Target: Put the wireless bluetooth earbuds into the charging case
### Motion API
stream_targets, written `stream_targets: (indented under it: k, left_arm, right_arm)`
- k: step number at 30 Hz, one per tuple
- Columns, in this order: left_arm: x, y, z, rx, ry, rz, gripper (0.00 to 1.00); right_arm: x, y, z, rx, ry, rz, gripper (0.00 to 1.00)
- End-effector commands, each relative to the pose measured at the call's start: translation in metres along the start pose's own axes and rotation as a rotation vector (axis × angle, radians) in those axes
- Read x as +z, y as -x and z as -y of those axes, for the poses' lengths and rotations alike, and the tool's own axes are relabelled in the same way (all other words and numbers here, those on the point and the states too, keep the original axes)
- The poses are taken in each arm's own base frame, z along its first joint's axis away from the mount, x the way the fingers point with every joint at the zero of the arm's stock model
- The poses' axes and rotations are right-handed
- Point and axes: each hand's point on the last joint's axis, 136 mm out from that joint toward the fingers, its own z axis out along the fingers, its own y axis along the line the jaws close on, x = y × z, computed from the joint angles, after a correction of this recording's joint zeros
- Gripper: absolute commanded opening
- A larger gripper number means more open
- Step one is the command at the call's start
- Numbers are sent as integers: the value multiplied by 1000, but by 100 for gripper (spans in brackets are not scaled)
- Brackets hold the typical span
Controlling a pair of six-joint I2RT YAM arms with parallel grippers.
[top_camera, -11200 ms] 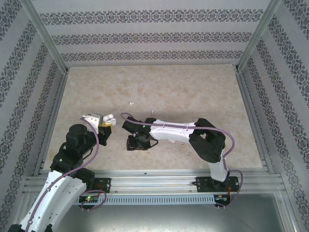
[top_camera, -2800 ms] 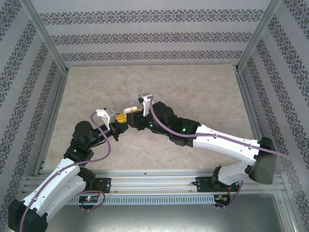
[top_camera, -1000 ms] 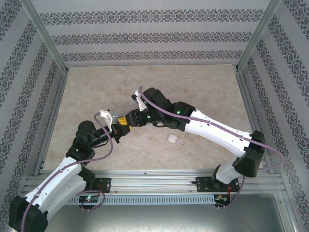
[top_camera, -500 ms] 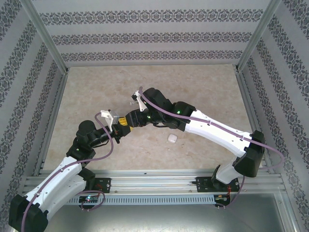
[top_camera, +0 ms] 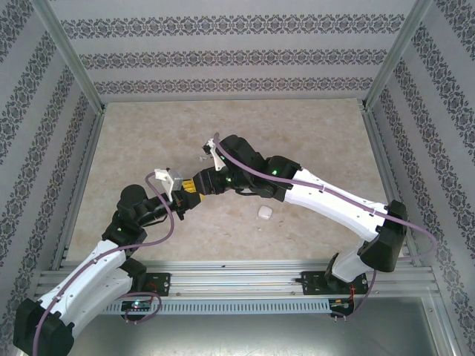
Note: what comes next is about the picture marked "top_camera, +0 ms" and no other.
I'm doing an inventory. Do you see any left circuit board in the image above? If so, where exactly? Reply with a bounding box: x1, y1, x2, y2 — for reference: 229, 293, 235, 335
121, 300, 153, 312

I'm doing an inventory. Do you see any circuit board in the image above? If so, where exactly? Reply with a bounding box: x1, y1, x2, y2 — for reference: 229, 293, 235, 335
121, 300, 153, 312
330, 298, 356, 312

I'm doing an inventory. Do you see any right circuit board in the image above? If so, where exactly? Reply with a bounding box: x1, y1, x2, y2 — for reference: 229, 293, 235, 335
330, 298, 356, 312

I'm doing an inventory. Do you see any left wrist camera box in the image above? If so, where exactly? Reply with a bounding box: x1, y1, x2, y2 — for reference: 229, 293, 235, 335
154, 168, 186, 202

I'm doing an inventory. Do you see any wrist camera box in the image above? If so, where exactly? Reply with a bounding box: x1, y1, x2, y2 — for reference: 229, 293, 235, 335
154, 168, 186, 202
201, 138, 226, 172

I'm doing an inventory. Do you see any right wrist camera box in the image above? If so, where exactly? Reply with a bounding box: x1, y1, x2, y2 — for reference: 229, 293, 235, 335
201, 138, 226, 172

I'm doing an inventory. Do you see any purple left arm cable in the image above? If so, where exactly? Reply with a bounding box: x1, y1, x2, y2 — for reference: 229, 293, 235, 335
33, 172, 177, 352

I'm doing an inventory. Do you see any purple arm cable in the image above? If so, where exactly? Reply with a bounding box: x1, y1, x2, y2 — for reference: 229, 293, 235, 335
214, 132, 438, 322
33, 172, 177, 352

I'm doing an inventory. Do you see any aluminium left side rail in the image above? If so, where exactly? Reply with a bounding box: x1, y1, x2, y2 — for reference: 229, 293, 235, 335
50, 103, 108, 270

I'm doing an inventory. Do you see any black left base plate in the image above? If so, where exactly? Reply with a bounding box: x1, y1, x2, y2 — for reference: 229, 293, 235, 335
142, 272, 172, 297

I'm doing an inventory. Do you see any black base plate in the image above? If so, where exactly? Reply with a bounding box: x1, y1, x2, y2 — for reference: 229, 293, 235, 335
301, 270, 370, 297
142, 272, 172, 297

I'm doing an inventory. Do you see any aluminium mounting rail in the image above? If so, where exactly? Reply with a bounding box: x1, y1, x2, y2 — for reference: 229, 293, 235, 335
35, 259, 441, 298

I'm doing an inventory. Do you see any grey slotted cable duct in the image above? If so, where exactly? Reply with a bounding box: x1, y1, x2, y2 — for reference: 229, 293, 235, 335
105, 299, 331, 314

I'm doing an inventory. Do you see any thin black cable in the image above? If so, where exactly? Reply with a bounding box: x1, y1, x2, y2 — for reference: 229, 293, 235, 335
292, 266, 311, 285

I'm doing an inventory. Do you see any aluminium right side rail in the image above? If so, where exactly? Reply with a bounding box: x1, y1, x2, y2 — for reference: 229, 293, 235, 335
359, 102, 424, 268

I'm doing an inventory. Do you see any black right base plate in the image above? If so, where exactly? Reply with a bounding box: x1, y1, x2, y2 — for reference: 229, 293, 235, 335
301, 270, 370, 297

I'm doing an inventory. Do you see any aluminium left frame post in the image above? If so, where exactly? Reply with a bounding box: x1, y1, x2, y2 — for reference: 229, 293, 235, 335
31, 0, 108, 114

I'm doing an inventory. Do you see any aluminium frame post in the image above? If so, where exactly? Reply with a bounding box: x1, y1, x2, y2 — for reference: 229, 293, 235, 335
31, 0, 108, 114
361, 0, 436, 111

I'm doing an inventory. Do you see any aluminium right frame post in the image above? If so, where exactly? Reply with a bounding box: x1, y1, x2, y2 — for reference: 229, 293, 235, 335
361, 0, 436, 111

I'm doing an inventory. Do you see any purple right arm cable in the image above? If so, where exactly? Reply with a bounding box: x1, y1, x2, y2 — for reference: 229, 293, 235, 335
214, 132, 438, 322

